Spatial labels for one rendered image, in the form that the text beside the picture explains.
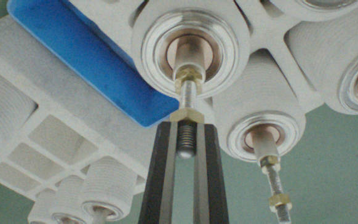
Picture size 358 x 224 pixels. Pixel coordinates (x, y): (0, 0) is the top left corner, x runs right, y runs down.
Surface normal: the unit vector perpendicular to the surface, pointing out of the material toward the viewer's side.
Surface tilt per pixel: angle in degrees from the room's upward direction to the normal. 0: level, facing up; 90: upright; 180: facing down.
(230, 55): 4
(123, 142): 90
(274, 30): 0
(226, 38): 4
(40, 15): 88
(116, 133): 90
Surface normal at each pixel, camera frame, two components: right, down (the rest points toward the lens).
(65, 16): 0.77, -0.42
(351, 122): -0.06, 0.66
